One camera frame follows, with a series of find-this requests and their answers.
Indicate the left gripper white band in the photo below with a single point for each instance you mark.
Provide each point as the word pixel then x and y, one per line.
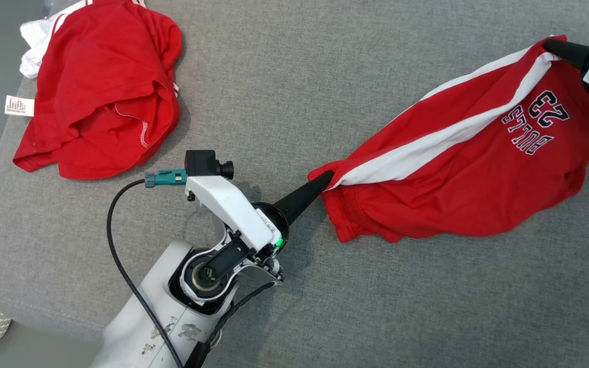
pixel 228 204

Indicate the red Bulls 23 jersey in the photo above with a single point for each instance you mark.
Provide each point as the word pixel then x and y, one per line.
pixel 453 189

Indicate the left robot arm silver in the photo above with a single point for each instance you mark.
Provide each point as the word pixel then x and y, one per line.
pixel 136 327

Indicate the crumpled red white garment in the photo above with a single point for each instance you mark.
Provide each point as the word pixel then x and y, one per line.
pixel 100 87

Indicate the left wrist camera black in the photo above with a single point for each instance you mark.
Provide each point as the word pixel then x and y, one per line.
pixel 202 163

